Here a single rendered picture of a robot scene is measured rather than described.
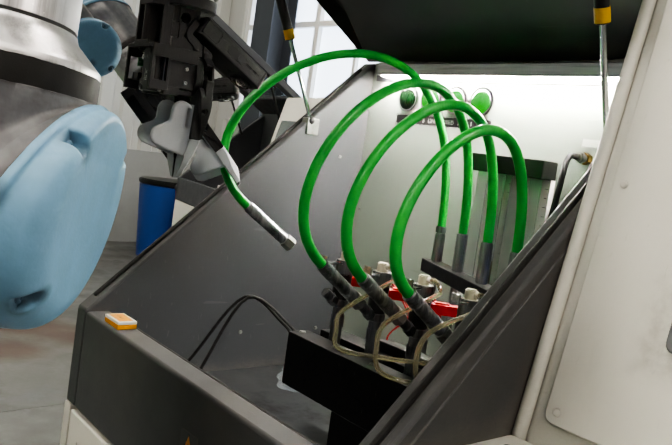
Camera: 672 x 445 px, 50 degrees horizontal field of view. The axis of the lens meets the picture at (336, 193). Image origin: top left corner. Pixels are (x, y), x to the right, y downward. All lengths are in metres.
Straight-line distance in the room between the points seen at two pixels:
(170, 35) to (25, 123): 0.53
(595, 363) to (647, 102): 0.29
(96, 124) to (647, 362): 0.59
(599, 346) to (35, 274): 0.60
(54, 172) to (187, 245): 0.96
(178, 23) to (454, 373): 0.50
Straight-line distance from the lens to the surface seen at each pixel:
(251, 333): 1.41
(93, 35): 0.98
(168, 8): 0.88
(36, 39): 0.37
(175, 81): 0.86
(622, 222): 0.83
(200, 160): 1.08
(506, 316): 0.80
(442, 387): 0.75
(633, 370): 0.80
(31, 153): 0.34
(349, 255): 0.86
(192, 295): 1.32
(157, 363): 1.02
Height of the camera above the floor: 1.25
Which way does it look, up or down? 3 degrees down
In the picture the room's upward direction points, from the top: 8 degrees clockwise
